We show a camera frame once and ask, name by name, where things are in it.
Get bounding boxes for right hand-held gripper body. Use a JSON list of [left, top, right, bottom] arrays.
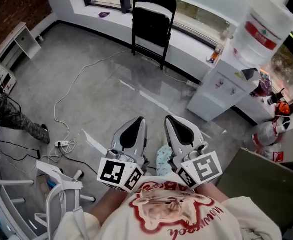
[[169, 142, 224, 191]]

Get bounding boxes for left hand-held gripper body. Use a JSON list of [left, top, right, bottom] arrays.
[[96, 145, 150, 194]]

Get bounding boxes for black folding chair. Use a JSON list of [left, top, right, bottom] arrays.
[[131, 0, 178, 71]]

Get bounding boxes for person's left forearm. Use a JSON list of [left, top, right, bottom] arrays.
[[89, 189, 130, 225]]

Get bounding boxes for person's right forearm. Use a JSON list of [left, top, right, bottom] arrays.
[[195, 183, 230, 203]]

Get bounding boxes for white plastic chair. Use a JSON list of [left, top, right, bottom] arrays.
[[34, 160, 97, 240]]

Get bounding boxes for light blue star pattern trousers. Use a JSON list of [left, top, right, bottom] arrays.
[[156, 144, 174, 177]]

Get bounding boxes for white dog print shirt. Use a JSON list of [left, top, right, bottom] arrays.
[[53, 173, 283, 240]]

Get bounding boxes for white water dispenser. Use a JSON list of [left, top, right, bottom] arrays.
[[187, 39, 260, 123]]

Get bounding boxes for olive green board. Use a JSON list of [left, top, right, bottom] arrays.
[[215, 147, 293, 233]]

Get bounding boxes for low white cabinet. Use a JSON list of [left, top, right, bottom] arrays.
[[233, 93, 279, 125]]

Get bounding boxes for clear water bottle red label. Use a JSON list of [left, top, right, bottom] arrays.
[[250, 120, 285, 164]]

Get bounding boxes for white framed tablet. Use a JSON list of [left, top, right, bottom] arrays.
[[241, 67, 262, 83]]

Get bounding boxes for orange drink bottle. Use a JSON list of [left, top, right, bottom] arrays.
[[209, 43, 224, 64]]

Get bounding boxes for purple bag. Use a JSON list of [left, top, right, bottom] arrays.
[[257, 78, 273, 98]]

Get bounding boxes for orange tool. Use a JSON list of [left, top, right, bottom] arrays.
[[274, 101, 292, 117]]

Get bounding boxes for black framed window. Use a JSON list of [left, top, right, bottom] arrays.
[[79, 0, 239, 47]]

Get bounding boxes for white metal rack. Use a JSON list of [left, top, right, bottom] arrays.
[[0, 175, 35, 240]]

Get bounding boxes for large clear water bottle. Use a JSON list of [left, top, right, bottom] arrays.
[[229, 0, 293, 68]]

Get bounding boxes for white open shelf desk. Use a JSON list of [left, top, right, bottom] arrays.
[[0, 21, 43, 95]]

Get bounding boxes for long white power cable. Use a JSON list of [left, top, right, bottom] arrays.
[[53, 48, 135, 164]]

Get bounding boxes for black floor cable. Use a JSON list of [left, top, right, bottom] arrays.
[[0, 137, 105, 177]]

